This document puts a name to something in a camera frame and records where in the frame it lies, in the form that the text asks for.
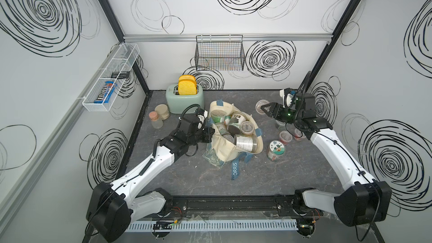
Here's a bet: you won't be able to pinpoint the cream canvas bag blue handles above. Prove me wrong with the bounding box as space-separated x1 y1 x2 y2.
203 100 264 168

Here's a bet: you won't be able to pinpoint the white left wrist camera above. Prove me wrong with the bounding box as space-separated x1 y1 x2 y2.
195 108 208 129

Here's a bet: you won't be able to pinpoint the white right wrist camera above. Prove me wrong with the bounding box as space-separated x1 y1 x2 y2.
279 88 297 108

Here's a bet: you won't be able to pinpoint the red bee label seed jar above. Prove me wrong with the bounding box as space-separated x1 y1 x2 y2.
255 100 270 115

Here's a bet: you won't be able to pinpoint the pink lid small jar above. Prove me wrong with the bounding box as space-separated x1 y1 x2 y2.
148 111 163 129

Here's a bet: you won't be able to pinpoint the yellow toast slice back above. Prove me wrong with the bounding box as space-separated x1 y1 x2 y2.
179 75 196 82

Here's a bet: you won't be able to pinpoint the yellow toast slice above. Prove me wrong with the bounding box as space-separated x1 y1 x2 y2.
179 75 196 82
178 80 198 96

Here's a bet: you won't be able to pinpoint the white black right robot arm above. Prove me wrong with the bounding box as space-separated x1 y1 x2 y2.
260 72 392 236

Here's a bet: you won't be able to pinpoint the black corner frame post left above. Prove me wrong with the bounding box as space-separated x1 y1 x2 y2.
98 0 151 96

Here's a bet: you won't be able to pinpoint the silver label jar in bag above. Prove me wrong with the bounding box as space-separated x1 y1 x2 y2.
235 135 258 153

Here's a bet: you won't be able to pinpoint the dark panda label jar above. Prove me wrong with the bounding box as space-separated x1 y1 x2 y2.
227 111 247 136

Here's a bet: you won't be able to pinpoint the yellow toast slice front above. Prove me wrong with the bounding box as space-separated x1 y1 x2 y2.
178 80 198 96

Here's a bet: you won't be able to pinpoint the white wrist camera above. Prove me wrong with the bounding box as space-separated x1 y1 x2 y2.
279 88 297 108
195 108 208 129

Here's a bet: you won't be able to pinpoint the black wire wall basket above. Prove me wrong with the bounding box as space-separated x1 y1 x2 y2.
194 40 246 72

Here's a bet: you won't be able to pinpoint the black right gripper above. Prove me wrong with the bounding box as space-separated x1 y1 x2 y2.
261 102 302 126

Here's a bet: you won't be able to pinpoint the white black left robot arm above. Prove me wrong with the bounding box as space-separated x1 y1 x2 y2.
83 104 214 243

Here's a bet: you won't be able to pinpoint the grey wall rail back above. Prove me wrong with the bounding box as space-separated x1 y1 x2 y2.
123 33 333 43

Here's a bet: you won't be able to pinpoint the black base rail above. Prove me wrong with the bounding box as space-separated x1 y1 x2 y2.
148 195 324 219

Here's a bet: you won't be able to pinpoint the white slotted cable duct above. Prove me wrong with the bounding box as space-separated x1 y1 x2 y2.
126 219 298 232

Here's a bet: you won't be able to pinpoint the black small box on shelf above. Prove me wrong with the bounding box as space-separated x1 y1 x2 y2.
111 72 130 79

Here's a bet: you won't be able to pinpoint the grey wall rail left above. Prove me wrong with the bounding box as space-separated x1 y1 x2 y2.
1 44 119 230

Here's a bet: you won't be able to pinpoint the black corner frame post right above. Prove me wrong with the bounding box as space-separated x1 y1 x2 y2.
306 0 362 90

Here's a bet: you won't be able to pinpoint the blue candy packet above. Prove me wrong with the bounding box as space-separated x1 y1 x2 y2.
93 81 115 104

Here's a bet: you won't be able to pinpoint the white wire wall shelf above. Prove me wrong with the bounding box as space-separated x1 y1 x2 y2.
82 43 140 112

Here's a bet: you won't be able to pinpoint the large radish label seed jar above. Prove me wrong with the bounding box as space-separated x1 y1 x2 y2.
267 141 285 162

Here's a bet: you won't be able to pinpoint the black corner frame post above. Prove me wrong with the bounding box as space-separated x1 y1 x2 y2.
306 0 362 90
98 0 151 96

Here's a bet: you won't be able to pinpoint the beige lid jar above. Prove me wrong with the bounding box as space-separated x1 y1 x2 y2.
155 104 170 120

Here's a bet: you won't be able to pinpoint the mint green toaster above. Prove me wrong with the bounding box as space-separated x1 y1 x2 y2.
165 84 205 114

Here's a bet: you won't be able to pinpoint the grey wall rail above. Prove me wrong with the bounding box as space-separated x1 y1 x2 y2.
123 33 333 43
1 44 119 230

